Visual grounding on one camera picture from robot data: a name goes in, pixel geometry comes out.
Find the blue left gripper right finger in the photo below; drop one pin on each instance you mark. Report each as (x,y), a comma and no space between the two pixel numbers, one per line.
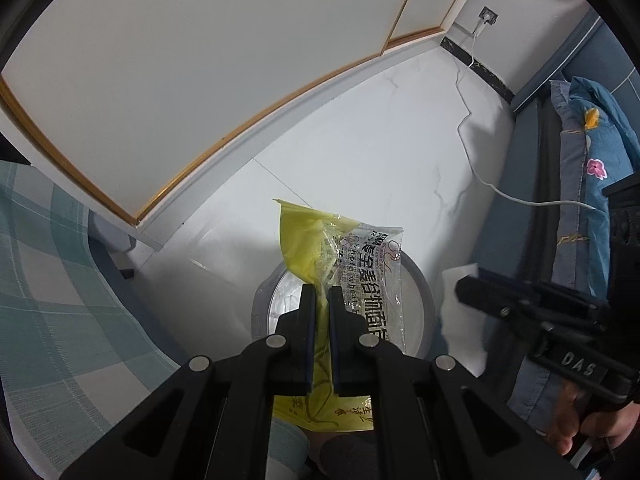
(341,341)

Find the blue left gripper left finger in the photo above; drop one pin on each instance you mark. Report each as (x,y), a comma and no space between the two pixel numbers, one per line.
(303,342)

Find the white foam sheet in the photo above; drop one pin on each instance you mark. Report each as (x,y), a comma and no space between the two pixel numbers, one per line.
(463,326)

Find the person's right hand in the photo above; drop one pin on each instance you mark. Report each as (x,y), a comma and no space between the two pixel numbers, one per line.
(616,427)

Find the teal checked tablecloth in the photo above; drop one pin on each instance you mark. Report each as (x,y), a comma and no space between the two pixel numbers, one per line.
(93,388)

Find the white wardrobe with gold trim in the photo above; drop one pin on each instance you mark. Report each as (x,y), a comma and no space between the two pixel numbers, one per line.
(141,108)

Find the wall power socket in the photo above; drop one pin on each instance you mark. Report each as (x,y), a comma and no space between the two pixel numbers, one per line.
(488,16)

